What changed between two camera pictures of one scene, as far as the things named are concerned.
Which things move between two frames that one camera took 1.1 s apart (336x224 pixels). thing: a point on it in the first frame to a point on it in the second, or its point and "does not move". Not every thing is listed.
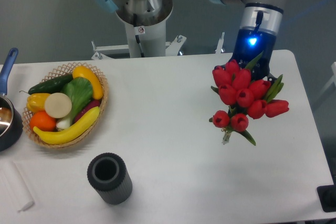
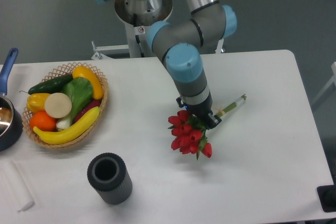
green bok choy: (80, 90) does not move
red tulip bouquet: (244, 97) to (188, 131)
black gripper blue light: (249, 44) to (202, 110)
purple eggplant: (93, 103) does not move
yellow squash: (81, 71) does not move
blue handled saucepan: (11, 127) does not move
